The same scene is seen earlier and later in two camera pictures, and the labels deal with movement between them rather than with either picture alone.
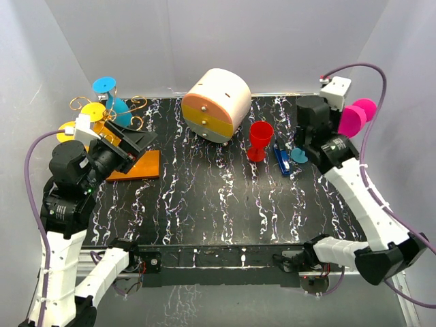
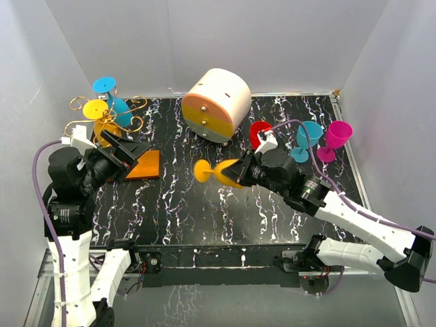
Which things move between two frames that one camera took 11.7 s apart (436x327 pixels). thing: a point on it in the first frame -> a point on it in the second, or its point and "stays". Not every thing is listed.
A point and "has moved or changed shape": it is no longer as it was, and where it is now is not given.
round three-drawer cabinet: x=216 y=103 stays
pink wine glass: x=354 y=116 has moved or changed shape
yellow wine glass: x=61 y=137 -> x=202 y=172
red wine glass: x=261 y=133 stays
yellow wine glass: x=97 y=112 stays
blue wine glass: x=116 y=109 stays
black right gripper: x=336 y=115 -> x=239 y=171
